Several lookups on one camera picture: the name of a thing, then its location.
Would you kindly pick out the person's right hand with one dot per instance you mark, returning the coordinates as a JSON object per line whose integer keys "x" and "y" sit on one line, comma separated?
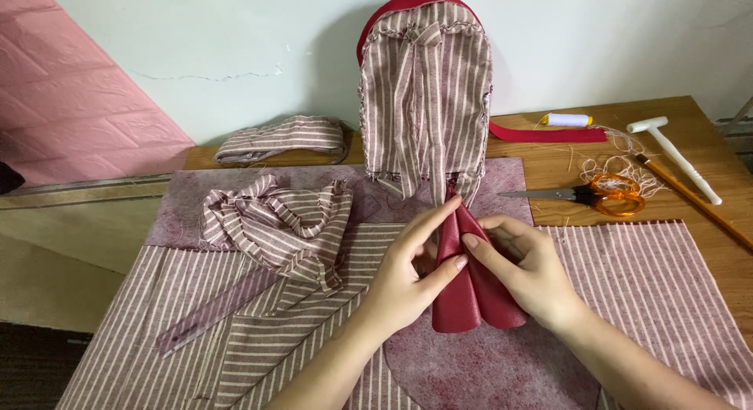
{"x": 538, "y": 274}

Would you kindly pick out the rounded mauve felt piece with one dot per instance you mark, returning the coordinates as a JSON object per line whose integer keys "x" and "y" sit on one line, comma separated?
{"x": 488, "y": 369}

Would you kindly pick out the white plastic mallet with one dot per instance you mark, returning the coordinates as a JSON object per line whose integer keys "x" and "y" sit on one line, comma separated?
{"x": 676, "y": 157}

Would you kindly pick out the brown wooden pencil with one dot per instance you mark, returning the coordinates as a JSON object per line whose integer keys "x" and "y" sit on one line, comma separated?
{"x": 694, "y": 199}

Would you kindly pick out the striped fabric backpack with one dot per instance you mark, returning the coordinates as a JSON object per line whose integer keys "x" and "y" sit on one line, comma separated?
{"x": 425, "y": 98}

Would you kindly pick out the crumpled striped fabric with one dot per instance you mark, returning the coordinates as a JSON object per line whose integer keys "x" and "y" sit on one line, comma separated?
{"x": 276, "y": 221}

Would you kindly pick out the grey metal frame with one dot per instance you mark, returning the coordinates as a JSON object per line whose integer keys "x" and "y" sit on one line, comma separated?
{"x": 736, "y": 124}

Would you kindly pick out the red leather piece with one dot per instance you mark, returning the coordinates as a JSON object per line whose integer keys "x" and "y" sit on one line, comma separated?
{"x": 470, "y": 301}

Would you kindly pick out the tangle of loose threads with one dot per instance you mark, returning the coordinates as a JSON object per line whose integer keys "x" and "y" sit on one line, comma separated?
{"x": 623, "y": 163}

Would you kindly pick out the white thread spool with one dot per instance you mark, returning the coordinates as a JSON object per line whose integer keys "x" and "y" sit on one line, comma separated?
{"x": 568, "y": 120}

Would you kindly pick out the clear plastic ruler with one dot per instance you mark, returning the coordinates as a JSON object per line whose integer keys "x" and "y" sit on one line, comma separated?
{"x": 217, "y": 310}

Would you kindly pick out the folded striped fabric strip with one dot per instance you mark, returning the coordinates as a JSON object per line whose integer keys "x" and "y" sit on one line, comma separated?
{"x": 282, "y": 138}

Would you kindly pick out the dark object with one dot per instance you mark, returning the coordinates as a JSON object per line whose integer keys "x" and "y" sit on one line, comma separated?
{"x": 9, "y": 178}

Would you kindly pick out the person's left hand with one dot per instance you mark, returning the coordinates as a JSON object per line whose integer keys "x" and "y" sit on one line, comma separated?
{"x": 397, "y": 286}

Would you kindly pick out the large striped fabric sheet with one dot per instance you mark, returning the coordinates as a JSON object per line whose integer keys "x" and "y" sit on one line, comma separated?
{"x": 176, "y": 327}

